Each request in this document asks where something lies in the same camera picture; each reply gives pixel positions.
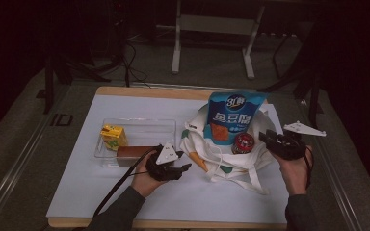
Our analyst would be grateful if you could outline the person's right hand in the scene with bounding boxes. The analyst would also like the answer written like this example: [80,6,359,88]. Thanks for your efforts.
[274,145,315,196]

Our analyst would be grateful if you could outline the person's left hand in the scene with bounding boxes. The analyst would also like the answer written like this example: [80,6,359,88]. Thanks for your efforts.
[130,157,168,198]

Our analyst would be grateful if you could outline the clear plastic tray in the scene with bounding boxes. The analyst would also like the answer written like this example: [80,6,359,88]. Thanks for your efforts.
[93,117,178,168]

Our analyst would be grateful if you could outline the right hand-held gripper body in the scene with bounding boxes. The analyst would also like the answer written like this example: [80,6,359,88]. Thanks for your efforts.
[269,120,328,161]

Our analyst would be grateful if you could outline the black floor cables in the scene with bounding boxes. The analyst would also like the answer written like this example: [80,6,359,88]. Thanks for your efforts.
[120,41,151,89]

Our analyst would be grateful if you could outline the white metal stand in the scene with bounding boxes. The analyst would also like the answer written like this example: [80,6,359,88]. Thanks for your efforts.
[171,0,266,81]

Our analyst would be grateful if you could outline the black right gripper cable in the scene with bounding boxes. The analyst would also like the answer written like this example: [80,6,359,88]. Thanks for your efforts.
[303,145,316,191]

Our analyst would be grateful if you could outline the black floor plate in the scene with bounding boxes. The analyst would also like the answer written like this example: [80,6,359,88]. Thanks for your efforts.
[50,113,74,127]

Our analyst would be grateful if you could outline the white table mat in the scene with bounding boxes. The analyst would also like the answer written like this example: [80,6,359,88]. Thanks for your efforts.
[46,94,291,226]

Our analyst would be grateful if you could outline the white patterned tote bag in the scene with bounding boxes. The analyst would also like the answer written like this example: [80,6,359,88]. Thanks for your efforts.
[179,102,285,196]

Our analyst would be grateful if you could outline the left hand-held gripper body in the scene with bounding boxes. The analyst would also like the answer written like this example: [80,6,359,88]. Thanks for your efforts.
[145,141,183,182]

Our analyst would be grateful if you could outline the brown rectangular box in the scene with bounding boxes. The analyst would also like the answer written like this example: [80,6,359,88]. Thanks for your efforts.
[116,145,162,160]

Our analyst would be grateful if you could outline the metal frame rail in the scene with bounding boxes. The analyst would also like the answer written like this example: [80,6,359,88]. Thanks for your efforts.
[300,97,364,231]
[0,95,70,231]

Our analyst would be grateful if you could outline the black stand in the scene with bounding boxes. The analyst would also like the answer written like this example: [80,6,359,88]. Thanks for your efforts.
[257,32,325,130]
[36,47,112,116]

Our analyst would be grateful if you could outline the blue snack bag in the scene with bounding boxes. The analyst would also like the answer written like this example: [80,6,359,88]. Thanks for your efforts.
[205,90,270,146]

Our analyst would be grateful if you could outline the yellow drink carton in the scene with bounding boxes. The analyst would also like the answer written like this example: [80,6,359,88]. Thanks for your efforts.
[99,123,129,152]

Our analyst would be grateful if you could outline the red can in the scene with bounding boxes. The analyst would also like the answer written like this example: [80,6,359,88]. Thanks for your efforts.
[230,132,256,155]

